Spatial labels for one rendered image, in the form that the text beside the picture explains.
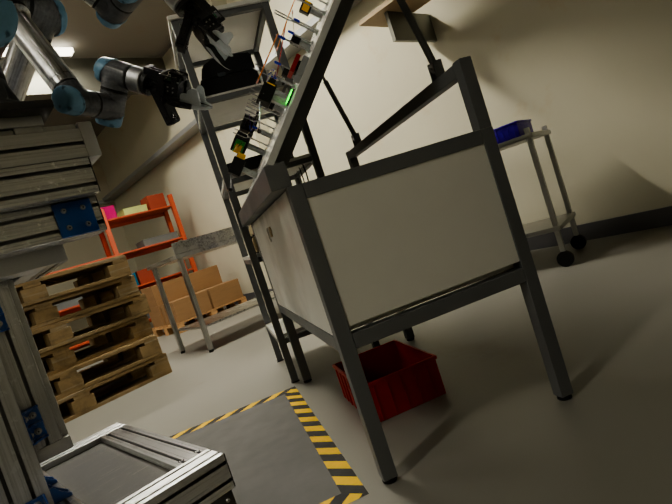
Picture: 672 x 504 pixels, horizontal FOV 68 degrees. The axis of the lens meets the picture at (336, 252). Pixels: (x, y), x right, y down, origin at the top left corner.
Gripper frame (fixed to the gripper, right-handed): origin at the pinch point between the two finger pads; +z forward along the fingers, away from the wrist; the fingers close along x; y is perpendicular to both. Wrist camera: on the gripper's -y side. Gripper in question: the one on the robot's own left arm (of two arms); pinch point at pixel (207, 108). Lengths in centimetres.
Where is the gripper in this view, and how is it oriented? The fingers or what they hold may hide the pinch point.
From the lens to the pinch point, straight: 155.4
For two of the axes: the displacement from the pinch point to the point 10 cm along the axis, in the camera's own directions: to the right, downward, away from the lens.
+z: 9.4, 3.2, -1.3
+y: 2.0, -8.0, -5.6
